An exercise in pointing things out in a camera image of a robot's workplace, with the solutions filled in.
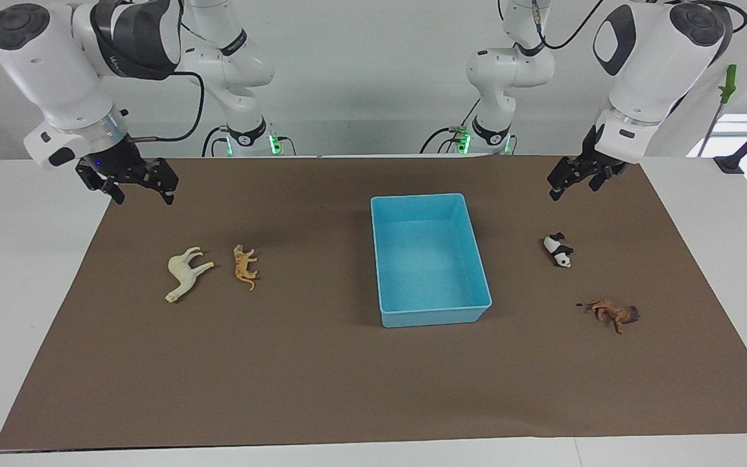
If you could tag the cream horse toy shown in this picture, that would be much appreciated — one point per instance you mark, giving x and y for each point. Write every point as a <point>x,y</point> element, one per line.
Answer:
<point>185,272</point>

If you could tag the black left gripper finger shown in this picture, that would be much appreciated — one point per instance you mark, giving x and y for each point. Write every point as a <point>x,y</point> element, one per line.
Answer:
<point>597,180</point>
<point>558,185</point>

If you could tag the brown table mat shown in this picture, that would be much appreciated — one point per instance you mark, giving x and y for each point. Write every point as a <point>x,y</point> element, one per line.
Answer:
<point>321,376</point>

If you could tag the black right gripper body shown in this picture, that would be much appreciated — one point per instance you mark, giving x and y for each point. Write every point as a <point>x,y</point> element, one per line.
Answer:
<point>120,165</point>

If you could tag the brown lion toy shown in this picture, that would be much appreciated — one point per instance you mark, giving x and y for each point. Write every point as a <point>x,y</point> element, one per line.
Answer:
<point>616,314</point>

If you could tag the light blue plastic storage box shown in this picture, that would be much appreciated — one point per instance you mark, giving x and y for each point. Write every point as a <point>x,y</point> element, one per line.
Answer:
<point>428,272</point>

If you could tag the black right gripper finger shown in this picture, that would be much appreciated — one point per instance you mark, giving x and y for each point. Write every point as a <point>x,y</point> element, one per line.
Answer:
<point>168,188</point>
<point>114,192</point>

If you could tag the black and white panda toy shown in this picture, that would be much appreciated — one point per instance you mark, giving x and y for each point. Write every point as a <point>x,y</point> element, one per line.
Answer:
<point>558,250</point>

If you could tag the orange tiger toy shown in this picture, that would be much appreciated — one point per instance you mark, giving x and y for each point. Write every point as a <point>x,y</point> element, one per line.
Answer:
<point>244,264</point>

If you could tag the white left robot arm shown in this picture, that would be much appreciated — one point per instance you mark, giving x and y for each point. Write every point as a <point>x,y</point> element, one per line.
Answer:
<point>639,71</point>

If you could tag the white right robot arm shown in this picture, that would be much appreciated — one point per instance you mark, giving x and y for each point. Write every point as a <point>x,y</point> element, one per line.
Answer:
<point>56,71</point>

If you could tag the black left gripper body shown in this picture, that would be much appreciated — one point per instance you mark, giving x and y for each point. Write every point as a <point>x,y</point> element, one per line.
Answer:
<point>591,165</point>

